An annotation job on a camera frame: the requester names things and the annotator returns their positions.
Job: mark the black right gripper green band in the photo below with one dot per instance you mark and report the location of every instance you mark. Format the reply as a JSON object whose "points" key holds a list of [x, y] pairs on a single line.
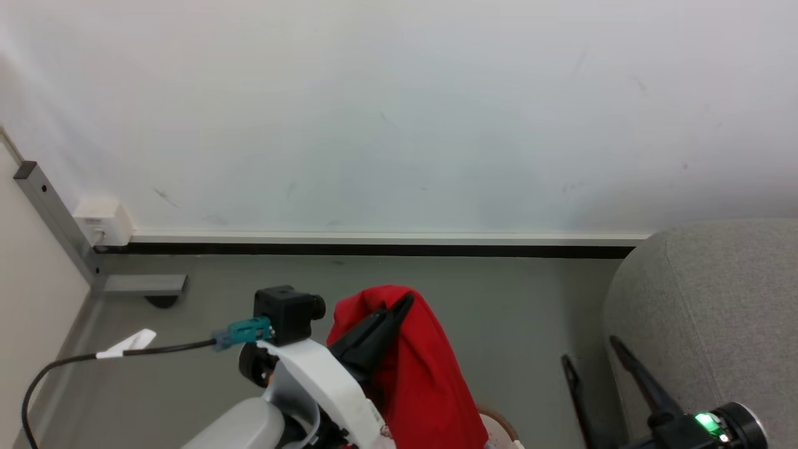
{"points": [[717, 430]]}

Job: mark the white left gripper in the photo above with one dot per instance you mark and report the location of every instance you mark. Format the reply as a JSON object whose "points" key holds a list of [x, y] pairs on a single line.
{"points": [[324, 374]]}

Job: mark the red clothing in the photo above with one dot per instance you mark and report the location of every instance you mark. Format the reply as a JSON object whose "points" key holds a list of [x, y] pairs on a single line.
{"points": [[424, 380]]}

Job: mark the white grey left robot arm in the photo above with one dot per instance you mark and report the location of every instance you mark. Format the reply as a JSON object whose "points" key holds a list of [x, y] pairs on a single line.
{"points": [[240, 427]]}

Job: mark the white laundry basket tan rim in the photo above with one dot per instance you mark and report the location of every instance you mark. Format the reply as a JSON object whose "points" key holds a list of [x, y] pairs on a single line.
{"points": [[499, 430]]}

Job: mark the white and black baseboard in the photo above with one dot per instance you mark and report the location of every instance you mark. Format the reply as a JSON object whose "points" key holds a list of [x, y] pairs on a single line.
{"points": [[374, 244]]}

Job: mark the grey fabric sofa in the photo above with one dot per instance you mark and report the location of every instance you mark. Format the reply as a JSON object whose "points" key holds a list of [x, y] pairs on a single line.
{"points": [[717, 312]]}

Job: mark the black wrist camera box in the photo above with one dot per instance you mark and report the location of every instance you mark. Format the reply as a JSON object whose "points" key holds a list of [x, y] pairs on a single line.
{"points": [[288, 312]]}

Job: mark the white wall socket box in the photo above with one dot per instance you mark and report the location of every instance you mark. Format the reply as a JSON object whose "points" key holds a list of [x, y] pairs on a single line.
{"points": [[106, 221]]}

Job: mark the grey metal frame post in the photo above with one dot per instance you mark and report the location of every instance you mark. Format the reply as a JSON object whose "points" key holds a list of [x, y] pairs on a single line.
{"points": [[53, 212]]}

